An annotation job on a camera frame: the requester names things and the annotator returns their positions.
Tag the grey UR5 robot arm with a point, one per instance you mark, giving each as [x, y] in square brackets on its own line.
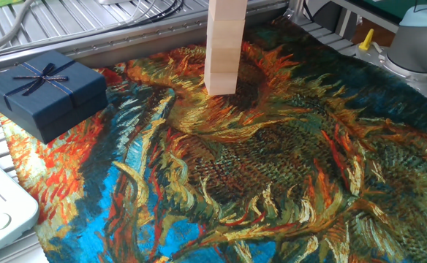
[418, 44]

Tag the sunflower painting cloth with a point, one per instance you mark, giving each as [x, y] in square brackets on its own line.
[272, 182]

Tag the navy gift box with ribbon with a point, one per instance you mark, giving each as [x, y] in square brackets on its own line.
[45, 95]

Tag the white plastic device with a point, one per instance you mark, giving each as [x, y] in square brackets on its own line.
[1, 204]

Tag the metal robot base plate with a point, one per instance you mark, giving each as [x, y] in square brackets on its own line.
[400, 75]

